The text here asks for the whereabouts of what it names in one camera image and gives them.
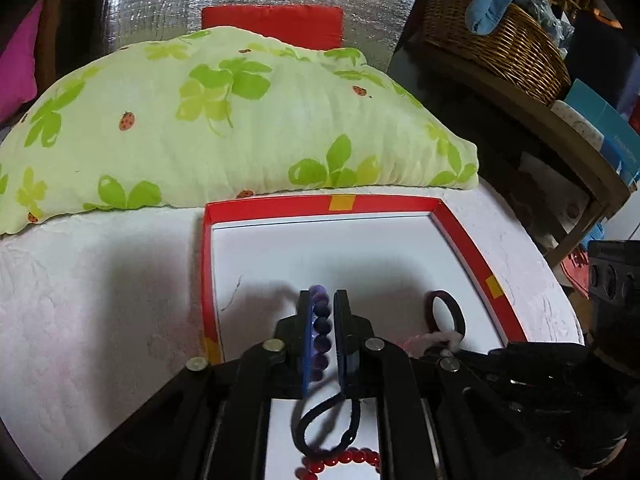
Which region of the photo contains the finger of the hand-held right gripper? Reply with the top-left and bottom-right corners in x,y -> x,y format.
417,343 -> 594,384

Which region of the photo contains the blue cloth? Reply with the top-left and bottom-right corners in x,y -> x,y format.
465,0 -> 529,34

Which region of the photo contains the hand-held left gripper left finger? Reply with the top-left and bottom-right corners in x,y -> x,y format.
65,289 -> 316,480

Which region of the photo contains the white patterned box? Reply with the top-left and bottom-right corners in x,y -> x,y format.
550,100 -> 607,152

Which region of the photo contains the black hair tie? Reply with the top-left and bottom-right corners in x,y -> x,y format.
294,391 -> 363,455

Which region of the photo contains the salmon folded cloth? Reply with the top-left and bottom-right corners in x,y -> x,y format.
559,246 -> 594,302

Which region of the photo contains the light blue cardboard box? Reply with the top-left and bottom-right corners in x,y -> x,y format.
565,78 -> 640,187

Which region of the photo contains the magenta pillow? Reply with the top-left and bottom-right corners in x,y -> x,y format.
0,2 -> 47,127

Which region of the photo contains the small red cushion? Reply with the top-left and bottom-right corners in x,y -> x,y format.
201,4 -> 345,51

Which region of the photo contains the green leaf-print pillow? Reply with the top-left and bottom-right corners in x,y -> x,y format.
0,27 -> 479,237

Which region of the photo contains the clear plastic bag of clothes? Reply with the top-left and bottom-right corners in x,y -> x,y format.
520,0 -> 575,58

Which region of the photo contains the maroon hair tie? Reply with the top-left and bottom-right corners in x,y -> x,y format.
424,290 -> 467,345

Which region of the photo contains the wicker basket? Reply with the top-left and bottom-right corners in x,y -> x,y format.
422,0 -> 572,107

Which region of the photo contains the red shallow box tray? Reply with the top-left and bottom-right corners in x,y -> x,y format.
201,194 -> 529,480

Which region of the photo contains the pink scrunchie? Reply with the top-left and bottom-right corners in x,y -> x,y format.
395,329 -> 463,358

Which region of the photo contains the navy bag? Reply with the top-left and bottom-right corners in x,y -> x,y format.
571,10 -> 640,128

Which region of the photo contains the wooden bench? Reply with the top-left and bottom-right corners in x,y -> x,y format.
390,35 -> 632,269

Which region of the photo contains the red bead bracelet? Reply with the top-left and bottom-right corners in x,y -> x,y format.
295,447 -> 382,478

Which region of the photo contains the purple bead bracelet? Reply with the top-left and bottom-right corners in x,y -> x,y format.
308,284 -> 335,382

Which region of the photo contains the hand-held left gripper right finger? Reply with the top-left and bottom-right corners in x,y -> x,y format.
333,289 -> 566,480

